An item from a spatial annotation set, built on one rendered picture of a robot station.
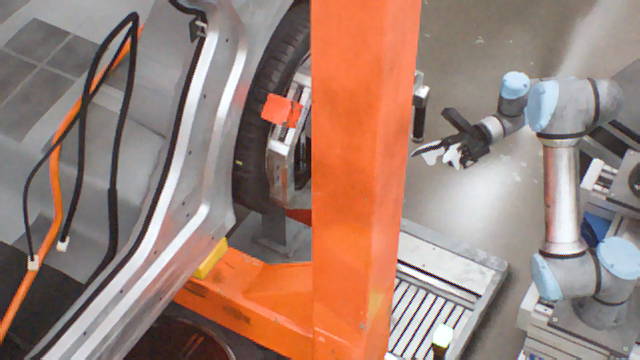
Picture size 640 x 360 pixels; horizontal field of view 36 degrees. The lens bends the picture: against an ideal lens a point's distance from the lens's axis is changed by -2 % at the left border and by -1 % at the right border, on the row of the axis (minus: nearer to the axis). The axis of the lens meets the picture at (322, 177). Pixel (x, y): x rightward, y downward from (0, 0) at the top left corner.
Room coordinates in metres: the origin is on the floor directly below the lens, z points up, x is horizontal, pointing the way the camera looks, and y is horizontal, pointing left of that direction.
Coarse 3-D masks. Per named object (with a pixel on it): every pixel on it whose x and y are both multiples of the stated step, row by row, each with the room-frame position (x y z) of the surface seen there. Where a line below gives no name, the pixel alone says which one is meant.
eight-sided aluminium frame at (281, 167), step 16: (304, 64) 2.10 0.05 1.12; (304, 80) 2.05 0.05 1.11; (288, 96) 2.03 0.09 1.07; (304, 96) 2.01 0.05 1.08; (304, 112) 1.99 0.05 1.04; (272, 144) 1.94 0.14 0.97; (288, 144) 1.93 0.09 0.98; (272, 160) 1.93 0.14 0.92; (288, 160) 1.91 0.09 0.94; (272, 176) 1.93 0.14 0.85; (288, 176) 1.91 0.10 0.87; (272, 192) 1.93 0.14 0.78; (288, 192) 1.91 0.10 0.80; (304, 192) 2.07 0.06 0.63; (288, 208) 1.91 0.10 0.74; (304, 208) 1.99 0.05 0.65
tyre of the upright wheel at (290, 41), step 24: (288, 24) 2.21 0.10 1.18; (288, 48) 2.11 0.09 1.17; (264, 72) 2.05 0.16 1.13; (288, 72) 2.08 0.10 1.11; (264, 96) 2.00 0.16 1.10; (240, 120) 1.97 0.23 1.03; (264, 120) 1.97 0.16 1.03; (240, 144) 1.93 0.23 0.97; (264, 144) 1.96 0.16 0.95; (240, 168) 1.91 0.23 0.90; (240, 192) 1.92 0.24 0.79; (264, 192) 1.95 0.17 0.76
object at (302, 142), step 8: (304, 56) 2.16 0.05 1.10; (288, 80) 2.09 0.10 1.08; (288, 88) 2.21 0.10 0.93; (272, 128) 2.06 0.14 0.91; (288, 128) 2.12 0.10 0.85; (304, 128) 2.20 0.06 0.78; (304, 136) 2.20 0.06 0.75; (296, 144) 2.18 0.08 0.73; (304, 144) 2.20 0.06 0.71; (264, 152) 1.97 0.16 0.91; (296, 152) 2.18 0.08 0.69; (304, 152) 2.20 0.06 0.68; (264, 160) 1.96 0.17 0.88; (296, 160) 2.18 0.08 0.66; (264, 168) 1.96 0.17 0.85; (296, 168) 2.18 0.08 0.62; (304, 168) 2.19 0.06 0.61; (296, 176) 2.15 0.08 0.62; (304, 176) 2.16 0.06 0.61; (296, 184) 2.11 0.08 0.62
